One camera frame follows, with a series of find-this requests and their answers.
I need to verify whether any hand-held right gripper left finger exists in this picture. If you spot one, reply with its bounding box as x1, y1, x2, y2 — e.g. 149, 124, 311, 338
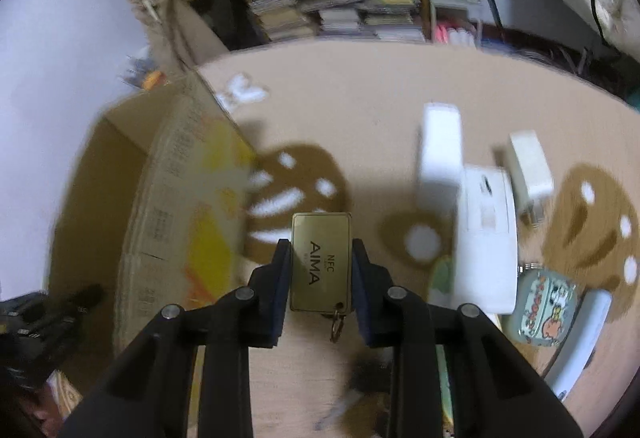
57, 238, 293, 438

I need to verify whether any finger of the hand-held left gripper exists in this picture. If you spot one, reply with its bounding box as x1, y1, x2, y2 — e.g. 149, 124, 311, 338
47, 284, 104, 325

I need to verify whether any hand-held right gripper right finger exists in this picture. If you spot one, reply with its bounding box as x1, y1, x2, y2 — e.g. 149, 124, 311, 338
350, 238, 583, 438

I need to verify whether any gold rectangular key tag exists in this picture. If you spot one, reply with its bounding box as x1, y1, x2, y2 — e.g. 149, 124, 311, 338
290, 212, 354, 313

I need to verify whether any metal key ring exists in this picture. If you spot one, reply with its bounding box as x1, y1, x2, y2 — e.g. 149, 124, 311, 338
327, 302, 347, 344

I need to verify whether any cardboard box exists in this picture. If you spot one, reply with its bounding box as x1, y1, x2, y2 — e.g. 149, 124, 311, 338
47, 70, 262, 371

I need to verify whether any long white plastic device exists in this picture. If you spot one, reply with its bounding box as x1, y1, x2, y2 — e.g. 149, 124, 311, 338
452, 164, 518, 315

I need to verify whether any large white power adapter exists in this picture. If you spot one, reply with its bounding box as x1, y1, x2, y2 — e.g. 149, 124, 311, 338
419, 102, 463, 201

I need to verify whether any small white power adapter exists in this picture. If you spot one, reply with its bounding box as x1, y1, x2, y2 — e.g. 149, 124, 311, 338
507, 131, 555, 225

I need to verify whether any beige patterned blanket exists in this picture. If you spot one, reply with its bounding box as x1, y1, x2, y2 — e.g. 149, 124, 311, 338
50, 38, 640, 438

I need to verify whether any cartoon print earbuds case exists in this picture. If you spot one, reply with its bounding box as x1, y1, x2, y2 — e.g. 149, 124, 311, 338
502, 268, 578, 346

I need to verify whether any light blue plastic object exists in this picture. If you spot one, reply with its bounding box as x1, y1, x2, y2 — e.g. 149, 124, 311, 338
544, 292, 613, 403

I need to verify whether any bag of plush toys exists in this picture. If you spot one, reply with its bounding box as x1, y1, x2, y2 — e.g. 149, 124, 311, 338
122, 56, 168, 92

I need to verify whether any stack of books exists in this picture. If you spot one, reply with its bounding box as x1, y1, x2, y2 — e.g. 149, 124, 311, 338
249, 0, 426, 43

